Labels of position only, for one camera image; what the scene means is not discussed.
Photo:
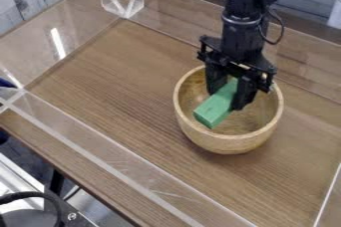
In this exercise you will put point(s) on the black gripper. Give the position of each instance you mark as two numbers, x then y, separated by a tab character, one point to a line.
234	55

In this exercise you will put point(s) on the green rectangular block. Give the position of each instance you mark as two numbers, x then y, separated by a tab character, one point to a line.
216	108

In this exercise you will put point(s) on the brown wooden bowl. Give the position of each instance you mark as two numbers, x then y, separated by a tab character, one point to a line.
244	131

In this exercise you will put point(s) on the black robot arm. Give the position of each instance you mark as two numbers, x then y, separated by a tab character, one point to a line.
248	11

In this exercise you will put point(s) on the black metal table leg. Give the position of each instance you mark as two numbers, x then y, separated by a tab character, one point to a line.
57	182

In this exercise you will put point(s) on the clear acrylic tray enclosure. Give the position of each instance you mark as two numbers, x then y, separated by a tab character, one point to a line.
93	67

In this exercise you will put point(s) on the metal bracket with screw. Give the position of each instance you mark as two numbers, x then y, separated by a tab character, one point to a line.
73	218

